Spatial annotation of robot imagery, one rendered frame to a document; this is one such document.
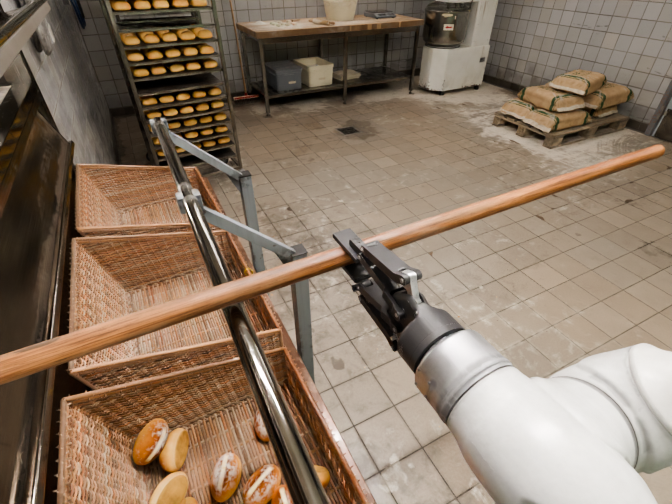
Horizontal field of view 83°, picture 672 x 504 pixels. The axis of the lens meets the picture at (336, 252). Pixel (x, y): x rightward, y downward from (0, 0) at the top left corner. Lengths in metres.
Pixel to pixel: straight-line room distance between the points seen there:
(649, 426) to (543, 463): 0.14
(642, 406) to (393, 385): 1.46
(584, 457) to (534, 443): 0.03
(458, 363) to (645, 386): 0.17
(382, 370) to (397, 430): 0.29
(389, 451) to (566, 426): 1.36
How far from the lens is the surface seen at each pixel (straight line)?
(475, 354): 0.40
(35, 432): 0.82
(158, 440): 1.04
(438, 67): 5.81
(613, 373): 0.47
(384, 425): 1.75
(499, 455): 0.37
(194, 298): 0.50
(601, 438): 0.40
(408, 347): 0.43
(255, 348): 0.48
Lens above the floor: 1.55
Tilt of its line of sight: 38 degrees down
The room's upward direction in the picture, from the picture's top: straight up
